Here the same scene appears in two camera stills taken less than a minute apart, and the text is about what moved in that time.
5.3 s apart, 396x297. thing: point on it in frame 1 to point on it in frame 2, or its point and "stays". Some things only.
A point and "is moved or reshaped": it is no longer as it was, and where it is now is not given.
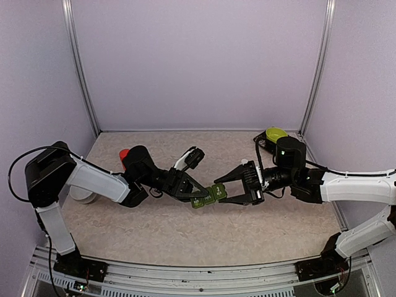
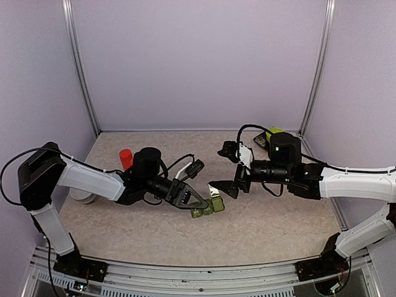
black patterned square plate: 263,140 stays
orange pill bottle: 122,154 stays
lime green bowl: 273,133 stays
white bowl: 81,195 stays
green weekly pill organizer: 217,192 is moved or reshaped
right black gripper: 256,196 to 229,187
